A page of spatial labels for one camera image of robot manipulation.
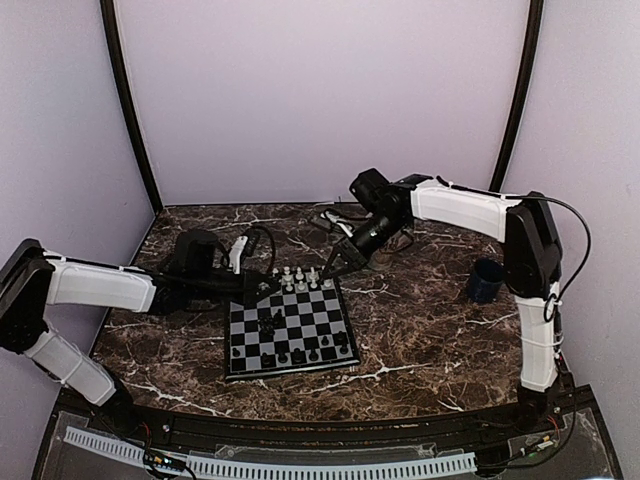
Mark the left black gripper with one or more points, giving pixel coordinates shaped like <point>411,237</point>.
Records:
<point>247,290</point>

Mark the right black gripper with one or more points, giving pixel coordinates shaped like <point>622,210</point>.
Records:
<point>353,256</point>

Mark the black white chessboard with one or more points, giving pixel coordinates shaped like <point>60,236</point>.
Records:
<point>312,309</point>

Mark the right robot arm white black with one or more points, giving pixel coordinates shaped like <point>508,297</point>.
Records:
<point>532,256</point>

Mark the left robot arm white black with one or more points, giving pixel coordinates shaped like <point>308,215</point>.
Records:
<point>199,268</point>

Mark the pile of black chess pieces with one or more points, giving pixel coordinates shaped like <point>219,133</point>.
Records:
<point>270,323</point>

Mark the cream seashell mug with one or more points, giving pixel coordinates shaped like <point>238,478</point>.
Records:
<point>383,258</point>

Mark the dark blue mug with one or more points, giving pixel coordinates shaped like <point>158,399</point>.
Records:
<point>485,281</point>

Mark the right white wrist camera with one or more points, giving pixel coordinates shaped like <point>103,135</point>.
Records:
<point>330,221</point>

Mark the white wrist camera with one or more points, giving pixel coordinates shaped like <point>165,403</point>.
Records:
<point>330,221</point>
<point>243,247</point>

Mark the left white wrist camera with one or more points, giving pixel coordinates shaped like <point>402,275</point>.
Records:
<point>243,247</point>

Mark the white slotted cable duct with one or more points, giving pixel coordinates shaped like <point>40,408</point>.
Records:
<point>255,463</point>

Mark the right black frame post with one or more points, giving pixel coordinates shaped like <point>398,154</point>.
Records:
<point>520,93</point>

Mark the black frame post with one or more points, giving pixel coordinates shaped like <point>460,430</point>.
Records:
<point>520,93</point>
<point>128,109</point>

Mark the left black frame post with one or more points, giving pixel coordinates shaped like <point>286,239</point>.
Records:
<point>128,109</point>

